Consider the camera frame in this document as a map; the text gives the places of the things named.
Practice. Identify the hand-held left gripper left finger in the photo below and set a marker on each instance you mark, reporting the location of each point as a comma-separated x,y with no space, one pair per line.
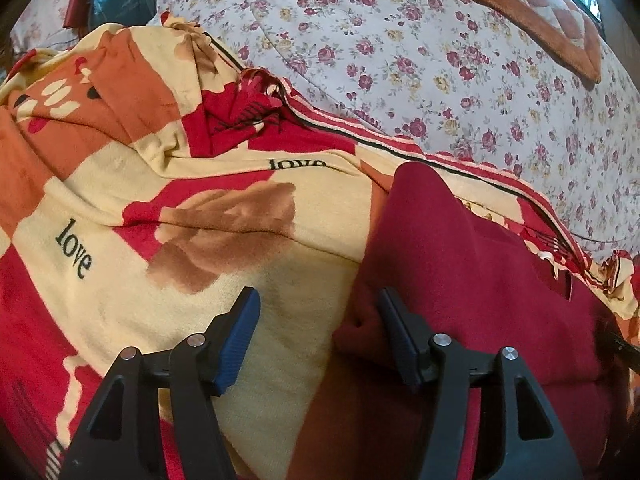
240,340

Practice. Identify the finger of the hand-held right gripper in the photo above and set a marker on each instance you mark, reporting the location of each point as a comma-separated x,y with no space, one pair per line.
622,344

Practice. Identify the maroon garment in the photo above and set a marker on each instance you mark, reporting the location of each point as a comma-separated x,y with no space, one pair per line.
460,270

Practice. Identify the red yellow printed blanket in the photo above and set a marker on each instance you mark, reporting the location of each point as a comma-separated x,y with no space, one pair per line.
150,200

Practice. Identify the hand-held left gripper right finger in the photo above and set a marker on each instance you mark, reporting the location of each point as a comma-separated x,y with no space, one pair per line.
400,335

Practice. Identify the floral quilt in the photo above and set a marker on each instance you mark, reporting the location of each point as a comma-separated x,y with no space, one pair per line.
425,60

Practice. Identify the orange diamond-pattern cushion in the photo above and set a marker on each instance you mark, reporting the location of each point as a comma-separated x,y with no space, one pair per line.
540,5

